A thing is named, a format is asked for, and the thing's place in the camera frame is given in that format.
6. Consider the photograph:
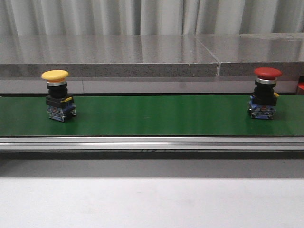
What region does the grey granite slab right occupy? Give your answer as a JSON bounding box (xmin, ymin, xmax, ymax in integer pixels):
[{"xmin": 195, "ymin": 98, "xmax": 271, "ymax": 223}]
[{"xmin": 195, "ymin": 33, "xmax": 304, "ymax": 80}]

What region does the grey granite slab left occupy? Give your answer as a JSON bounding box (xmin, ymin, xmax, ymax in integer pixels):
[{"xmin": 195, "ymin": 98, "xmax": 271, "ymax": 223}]
[{"xmin": 0, "ymin": 35, "xmax": 218, "ymax": 78}]

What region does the grey granite slab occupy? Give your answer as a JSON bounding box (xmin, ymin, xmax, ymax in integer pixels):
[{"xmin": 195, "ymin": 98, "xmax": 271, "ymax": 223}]
[
  {"xmin": 0, "ymin": 35, "xmax": 218, "ymax": 78},
  {"xmin": 195, "ymin": 33, "xmax": 304, "ymax": 80}
]

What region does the aluminium conveyor frame rail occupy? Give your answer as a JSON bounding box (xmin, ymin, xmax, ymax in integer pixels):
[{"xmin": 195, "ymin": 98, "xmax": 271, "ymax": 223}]
[{"xmin": 0, "ymin": 136, "xmax": 304, "ymax": 152}]

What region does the grey pleated curtain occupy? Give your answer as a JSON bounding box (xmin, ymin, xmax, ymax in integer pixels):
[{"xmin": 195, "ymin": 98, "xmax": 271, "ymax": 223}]
[{"xmin": 0, "ymin": 0, "xmax": 304, "ymax": 35}]

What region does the green conveyor belt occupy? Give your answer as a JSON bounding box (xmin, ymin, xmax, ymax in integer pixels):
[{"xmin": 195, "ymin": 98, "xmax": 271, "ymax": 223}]
[{"xmin": 0, "ymin": 95, "xmax": 304, "ymax": 136}]

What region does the red plastic tray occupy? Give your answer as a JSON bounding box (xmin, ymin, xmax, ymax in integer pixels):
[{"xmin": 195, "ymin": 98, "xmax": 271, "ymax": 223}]
[{"xmin": 296, "ymin": 82, "xmax": 304, "ymax": 95}]

